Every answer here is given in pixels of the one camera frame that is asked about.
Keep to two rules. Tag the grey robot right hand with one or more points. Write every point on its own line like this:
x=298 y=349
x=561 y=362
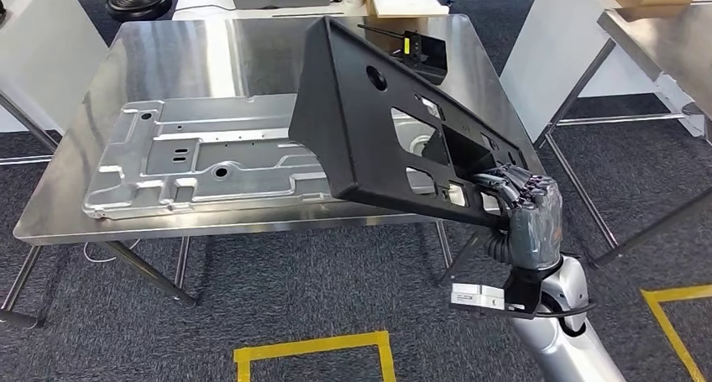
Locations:
x=537 y=229

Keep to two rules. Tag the black plastic panel part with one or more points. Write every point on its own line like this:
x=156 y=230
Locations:
x=345 y=135

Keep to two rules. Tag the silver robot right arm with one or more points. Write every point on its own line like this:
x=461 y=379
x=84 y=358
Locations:
x=562 y=357

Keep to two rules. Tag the steel workbench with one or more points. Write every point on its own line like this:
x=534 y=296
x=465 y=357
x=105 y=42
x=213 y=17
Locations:
x=167 y=57

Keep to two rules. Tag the white board panel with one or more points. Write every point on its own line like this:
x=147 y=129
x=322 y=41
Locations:
x=556 y=51
x=50 y=51

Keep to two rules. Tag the black device with yellow label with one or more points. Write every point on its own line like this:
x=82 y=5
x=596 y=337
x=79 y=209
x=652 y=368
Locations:
x=431 y=57

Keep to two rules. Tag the steel table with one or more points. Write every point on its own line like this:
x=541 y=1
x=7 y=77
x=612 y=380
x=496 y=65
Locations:
x=22 y=160
x=656 y=40

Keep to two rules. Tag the yellow floor tape square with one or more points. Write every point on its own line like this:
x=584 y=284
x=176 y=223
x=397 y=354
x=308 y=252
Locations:
x=311 y=346

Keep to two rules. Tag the white paper sheet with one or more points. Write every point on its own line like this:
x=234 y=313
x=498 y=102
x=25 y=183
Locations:
x=409 y=4

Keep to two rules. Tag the stamped silver metal plate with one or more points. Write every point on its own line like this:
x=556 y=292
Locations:
x=222 y=146

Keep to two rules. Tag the black round ribbed disc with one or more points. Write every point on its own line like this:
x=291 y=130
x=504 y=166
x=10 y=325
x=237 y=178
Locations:
x=139 y=1

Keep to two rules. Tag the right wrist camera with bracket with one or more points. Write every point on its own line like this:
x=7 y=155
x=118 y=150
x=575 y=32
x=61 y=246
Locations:
x=475 y=296

